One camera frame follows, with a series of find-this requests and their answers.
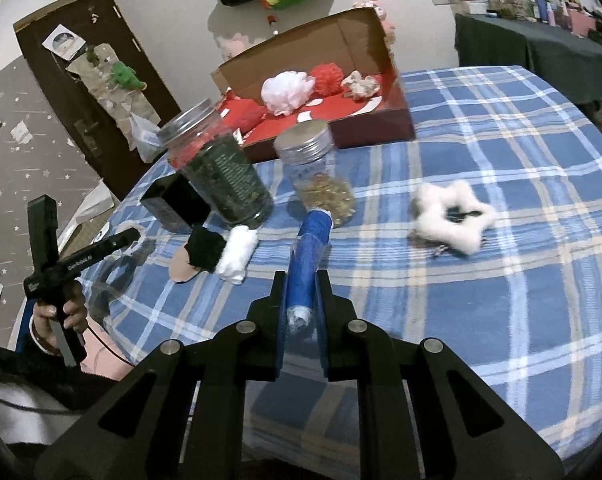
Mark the dark box with colourful print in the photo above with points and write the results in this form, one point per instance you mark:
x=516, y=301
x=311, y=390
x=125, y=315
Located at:
x=173, y=202

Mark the black scrunchie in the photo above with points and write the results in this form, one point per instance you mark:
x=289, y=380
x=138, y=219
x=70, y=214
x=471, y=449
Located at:
x=206, y=250

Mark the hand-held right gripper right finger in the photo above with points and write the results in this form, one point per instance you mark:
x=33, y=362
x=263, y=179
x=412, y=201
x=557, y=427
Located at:
x=322, y=345

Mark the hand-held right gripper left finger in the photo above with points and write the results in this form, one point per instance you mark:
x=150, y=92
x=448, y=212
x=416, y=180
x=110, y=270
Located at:
x=279, y=345

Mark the beige round powder puff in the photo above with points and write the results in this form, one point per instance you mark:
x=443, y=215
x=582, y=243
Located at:
x=180, y=267

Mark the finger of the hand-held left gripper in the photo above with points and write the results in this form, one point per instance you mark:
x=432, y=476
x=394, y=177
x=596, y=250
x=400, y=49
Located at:
x=43, y=232
x=121, y=241

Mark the fluffy white star hair clip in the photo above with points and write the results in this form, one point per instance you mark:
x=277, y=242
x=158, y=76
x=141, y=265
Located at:
x=431, y=215

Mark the white paper door picture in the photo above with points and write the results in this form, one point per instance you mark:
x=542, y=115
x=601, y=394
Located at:
x=62, y=41

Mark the dark wooden door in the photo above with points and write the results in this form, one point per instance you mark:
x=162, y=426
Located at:
x=46, y=95

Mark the white mesh bath pouf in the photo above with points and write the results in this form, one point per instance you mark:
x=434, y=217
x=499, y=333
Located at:
x=286, y=91

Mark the cream crochet scrunchie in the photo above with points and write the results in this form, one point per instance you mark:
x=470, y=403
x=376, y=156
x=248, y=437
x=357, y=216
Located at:
x=361, y=85

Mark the large glass jar metal lid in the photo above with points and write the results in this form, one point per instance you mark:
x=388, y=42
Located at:
x=221, y=175

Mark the cardboard box with red inside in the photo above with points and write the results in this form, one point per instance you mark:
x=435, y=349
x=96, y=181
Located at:
x=381, y=115

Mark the white paper bag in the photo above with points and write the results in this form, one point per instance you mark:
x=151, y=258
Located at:
x=88, y=207

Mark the green plush toy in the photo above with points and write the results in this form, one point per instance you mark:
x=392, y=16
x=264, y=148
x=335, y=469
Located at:
x=126, y=76

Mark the small glass jar metal lid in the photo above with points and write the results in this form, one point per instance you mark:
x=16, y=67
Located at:
x=311, y=180

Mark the coral red mesh bath pouf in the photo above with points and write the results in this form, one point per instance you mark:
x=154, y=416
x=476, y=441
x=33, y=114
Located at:
x=328, y=77

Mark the row of cosmetic bottles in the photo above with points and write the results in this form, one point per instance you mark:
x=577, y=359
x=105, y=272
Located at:
x=541, y=0

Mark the white cloth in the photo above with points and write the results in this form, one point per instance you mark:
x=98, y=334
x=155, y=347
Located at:
x=237, y=252

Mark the pink plush ornament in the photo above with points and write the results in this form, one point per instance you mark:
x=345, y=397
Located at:
x=385, y=17

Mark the hanging door organiser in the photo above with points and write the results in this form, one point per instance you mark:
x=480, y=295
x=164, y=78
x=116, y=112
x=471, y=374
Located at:
x=106, y=97

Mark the dark cloth covered table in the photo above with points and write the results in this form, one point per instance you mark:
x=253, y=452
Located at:
x=506, y=50

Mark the blue bandage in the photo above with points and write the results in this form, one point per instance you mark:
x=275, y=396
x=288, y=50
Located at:
x=306, y=260

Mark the person's left hand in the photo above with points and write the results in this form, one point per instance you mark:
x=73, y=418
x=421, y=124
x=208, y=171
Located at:
x=73, y=317

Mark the red knitted pouch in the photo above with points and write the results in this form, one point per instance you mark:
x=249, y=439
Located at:
x=248, y=112

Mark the white plastic bag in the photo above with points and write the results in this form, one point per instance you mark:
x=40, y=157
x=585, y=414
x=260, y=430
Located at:
x=146, y=137

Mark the pink plush toy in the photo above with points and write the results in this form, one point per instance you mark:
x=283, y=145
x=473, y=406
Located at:
x=233, y=43

